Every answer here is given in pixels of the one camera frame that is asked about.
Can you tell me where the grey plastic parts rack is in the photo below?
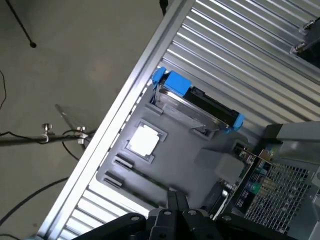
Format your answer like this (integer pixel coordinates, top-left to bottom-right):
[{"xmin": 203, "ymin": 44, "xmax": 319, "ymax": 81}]
[{"xmin": 96, "ymin": 98, "xmax": 253, "ymax": 209}]

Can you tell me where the silver CPU chip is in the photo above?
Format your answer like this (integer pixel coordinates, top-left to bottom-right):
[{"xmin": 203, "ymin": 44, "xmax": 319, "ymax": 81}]
[{"xmin": 128, "ymin": 126, "xmax": 160, "ymax": 158}]

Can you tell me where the open black silver PC case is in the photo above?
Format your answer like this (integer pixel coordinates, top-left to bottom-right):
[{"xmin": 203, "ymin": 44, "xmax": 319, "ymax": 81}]
[{"xmin": 232, "ymin": 121, "xmax": 320, "ymax": 240}]

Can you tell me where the hard disk in blue caddy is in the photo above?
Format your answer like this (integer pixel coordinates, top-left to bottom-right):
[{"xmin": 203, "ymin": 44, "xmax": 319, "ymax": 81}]
[{"xmin": 151, "ymin": 66, "xmax": 245, "ymax": 133}]

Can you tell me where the black stand pole with clamps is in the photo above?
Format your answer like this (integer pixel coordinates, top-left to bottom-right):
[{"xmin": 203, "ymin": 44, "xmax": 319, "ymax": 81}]
[{"xmin": 0, "ymin": 103, "xmax": 97, "ymax": 152}]

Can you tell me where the black plate with metal standoffs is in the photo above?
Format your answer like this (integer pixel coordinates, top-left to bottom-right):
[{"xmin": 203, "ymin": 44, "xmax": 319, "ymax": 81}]
[{"xmin": 289, "ymin": 18, "xmax": 320, "ymax": 62}]

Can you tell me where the black stand leg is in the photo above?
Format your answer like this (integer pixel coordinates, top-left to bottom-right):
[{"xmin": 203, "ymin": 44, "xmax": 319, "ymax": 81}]
[{"xmin": 159, "ymin": 0, "xmax": 169, "ymax": 16}]

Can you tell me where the thin black tripod leg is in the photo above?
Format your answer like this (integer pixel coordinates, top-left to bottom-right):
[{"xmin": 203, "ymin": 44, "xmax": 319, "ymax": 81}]
[{"xmin": 4, "ymin": 0, "xmax": 38, "ymax": 49}]

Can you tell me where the graphics card with metal bracket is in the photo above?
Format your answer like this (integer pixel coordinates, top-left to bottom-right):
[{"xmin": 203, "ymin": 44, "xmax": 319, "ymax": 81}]
[{"xmin": 208, "ymin": 143, "xmax": 273, "ymax": 220}]

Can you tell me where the black floor cable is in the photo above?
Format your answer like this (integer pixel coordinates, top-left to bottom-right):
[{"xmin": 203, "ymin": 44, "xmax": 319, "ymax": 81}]
[{"xmin": 0, "ymin": 176, "xmax": 70, "ymax": 225}]

